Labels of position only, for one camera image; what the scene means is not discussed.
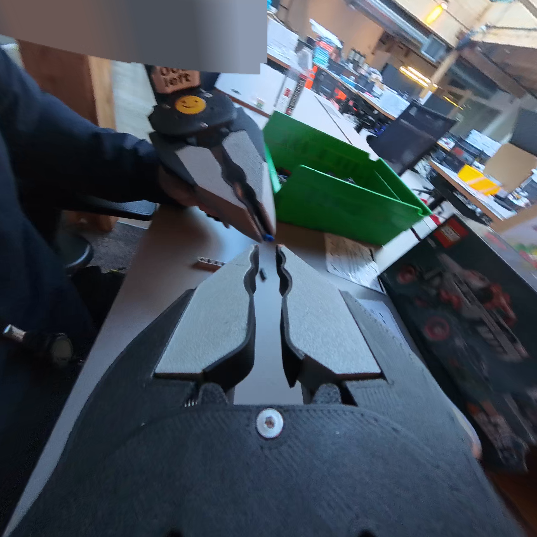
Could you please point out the dark grey chair back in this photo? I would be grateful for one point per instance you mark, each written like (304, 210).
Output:
(526, 130)

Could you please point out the person's dark clothing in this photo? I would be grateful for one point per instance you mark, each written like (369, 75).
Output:
(25, 272)

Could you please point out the black lego set box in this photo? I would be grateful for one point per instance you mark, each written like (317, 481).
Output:
(461, 302)

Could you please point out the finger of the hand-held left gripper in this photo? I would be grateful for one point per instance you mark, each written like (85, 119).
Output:
(205, 172)
(247, 159)

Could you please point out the printed instruction sheet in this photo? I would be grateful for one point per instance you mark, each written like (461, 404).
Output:
(350, 260)

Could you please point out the cluttered background workbench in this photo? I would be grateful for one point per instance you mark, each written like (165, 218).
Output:
(369, 98)

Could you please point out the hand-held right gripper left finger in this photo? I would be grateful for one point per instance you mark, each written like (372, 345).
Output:
(209, 327)

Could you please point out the water bottle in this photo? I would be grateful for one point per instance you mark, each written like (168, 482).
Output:
(293, 90)

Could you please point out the wall air conditioner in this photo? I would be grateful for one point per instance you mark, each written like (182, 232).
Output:
(434, 48)

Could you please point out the open cardboard box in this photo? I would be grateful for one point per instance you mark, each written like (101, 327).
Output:
(509, 165)

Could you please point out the person's left hand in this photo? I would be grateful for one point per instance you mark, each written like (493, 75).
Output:
(180, 191)

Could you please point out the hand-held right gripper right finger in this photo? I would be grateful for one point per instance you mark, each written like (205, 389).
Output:
(323, 327)

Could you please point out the black mesh office chair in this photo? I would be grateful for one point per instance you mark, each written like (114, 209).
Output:
(411, 134)

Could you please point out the white paper sheet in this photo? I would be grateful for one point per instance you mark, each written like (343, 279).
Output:
(384, 314)

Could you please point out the yellow storage bin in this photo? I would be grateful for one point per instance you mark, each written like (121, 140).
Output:
(478, 180)

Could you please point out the long lego beam with holes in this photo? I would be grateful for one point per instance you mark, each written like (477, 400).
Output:
(209, 262)

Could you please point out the green plastic bin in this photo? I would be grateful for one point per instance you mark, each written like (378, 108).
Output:
(335, 201)

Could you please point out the person's left forearm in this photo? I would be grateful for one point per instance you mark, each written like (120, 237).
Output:
(92, 163)

